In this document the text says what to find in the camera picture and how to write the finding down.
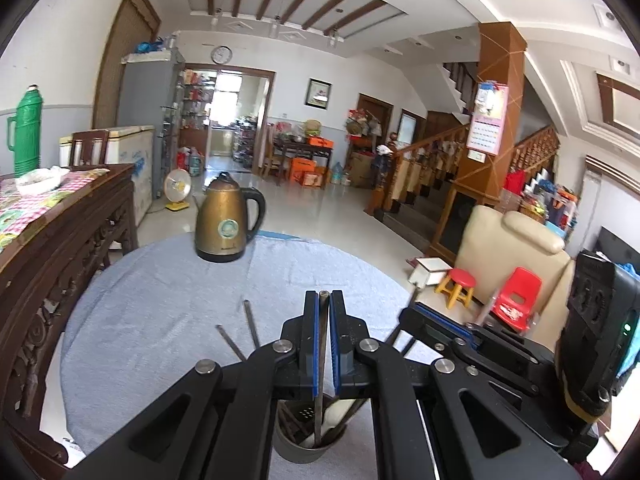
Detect dark metal utensil holder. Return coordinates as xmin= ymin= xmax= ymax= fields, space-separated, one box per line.
xmin=273 ymin=393 xmax=350 ymax=464

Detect dark wooden chopstick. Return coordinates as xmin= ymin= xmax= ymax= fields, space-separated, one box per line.
xmin=216 ymin=324 xmax=246 ymax=362
xmin=243 ymin=299 xmax=261 ymax=350
xmin=314 ymin=290 xmax=331 ymax=448

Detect white ceramic spoon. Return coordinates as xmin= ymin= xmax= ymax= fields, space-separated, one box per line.
xmin=322 ymin=399 xmax=367 ymax=434

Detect red plastic child chair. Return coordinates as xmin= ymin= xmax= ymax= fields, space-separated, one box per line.
xmin=475 ymin=266 xmax=542 ymax=334

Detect grey round table cloth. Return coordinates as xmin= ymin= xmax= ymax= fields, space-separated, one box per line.
xmin=61 ymin=232 xmax=409 ymax=453

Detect red yellow small stool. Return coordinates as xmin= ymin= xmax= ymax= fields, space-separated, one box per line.
xmin=435 ymin=268 xmax=476 ymax=310

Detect cream leather sofa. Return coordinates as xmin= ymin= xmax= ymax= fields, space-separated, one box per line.
xmin=454 ymin=205 xmax=575 ymax=350

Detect white small step stool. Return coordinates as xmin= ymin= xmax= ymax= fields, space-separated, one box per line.
xmin=408 ymin=257 xmax=451 ymax=289

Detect gold electric kettle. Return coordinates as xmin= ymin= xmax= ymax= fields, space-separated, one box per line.
xmin=194 ymin=171 xmax=267 ymax=263

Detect carved dark wooden sideboard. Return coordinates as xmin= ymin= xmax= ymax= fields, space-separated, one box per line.
xmin=1 ymin=164 xmax=138 ymax=479

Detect small electric heater fan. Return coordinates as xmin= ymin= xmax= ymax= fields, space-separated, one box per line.
xmin=164 ymin=168 xmax=192 ymax=212

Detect wooden stair railing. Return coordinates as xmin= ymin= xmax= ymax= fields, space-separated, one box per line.
xmin=364 ymin=125 xmax=470 ymax=216

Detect orange cardboard box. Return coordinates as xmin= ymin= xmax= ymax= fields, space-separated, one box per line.
xmin=288 ymin=157 xmax=316 ymax=183

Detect dark wooden side table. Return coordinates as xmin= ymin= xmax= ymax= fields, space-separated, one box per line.
xmin=269 ymin=140 xmax=333 ymax=188

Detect white chest freezer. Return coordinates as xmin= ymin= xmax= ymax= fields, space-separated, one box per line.
xmin=58 ymin=126 xmax=155 ymax=226

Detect white plastic bag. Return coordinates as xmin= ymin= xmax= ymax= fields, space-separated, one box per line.
xmin=15 ymin=166 xmax=70 ymax=196

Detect wooden chair back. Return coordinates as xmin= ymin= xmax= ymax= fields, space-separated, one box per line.
xmin=68 ymin=129 xmax=110 ymax=168

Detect grey refrigerator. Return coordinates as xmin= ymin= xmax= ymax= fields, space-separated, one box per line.
xmin=116 ymin=47 xmax=186 ymax=198

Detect green thermos jug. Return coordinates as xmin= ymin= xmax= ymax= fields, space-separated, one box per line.
xmin=6 ymin=84 xmax=43 ymax=178

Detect wall calendar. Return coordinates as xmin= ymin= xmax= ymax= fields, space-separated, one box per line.
xmin=466 ymin=81 xmax=509 ymax=155

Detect framed wall picture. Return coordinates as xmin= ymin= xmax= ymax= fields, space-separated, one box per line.
xmin=305 ymin=78 xmax=332 ymax=110

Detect round wall clock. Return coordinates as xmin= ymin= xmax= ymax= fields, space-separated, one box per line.
xmin=210 ymin=44 xmax=233 ymax=65

